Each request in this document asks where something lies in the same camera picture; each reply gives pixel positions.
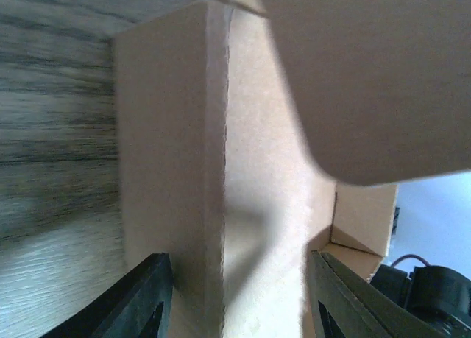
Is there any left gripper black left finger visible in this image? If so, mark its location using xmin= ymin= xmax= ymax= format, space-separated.
xmin=44 ymin=253 xmax=173 ymax=338

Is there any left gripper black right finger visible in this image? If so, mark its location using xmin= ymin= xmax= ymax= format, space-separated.
xmin=308 ymin=250 xmax=444 ymax=337

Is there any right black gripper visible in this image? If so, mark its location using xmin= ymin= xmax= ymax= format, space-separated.
xmin=370 ymin=264 xmax=470 ymax=337

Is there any cardboard box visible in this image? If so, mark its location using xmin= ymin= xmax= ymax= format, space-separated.
xmin=113 ymin=0 xmax=470 ymax=337

